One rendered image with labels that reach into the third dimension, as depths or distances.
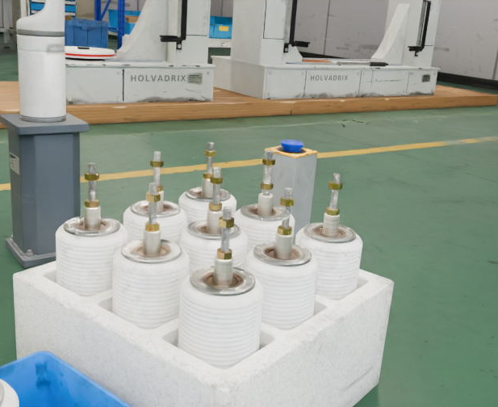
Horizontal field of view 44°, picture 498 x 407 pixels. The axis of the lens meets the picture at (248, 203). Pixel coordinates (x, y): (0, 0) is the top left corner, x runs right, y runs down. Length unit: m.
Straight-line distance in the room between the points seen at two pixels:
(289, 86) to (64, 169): 2.38
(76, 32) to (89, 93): 2.44
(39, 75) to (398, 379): 0.88
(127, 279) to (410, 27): 3.84
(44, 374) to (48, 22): 0.72
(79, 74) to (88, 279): 2.16
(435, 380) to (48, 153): 0.85
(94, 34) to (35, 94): 4.15
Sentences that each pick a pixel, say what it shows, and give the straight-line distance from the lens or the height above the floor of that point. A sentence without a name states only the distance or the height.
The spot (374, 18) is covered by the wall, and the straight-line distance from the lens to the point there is 7.35.
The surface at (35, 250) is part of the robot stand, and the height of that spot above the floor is 0.03.
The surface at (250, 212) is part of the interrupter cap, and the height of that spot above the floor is 0.25.
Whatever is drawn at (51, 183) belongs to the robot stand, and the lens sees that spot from 1.34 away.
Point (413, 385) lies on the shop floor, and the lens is 1.05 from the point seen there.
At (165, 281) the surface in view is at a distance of 0.75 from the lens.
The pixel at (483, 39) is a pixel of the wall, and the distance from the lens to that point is 6.44.
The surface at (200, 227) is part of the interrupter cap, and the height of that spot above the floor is 0.25.
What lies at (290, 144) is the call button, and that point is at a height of 0.33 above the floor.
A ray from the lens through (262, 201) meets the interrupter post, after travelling 0.93.
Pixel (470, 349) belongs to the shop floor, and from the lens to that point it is 1.19.
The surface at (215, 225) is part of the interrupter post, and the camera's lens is 0.84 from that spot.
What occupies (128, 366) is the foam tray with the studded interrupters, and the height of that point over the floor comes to 0.14.
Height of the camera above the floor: 0.55
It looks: 18 degrees down
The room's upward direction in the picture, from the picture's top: 4 degrees clockwise
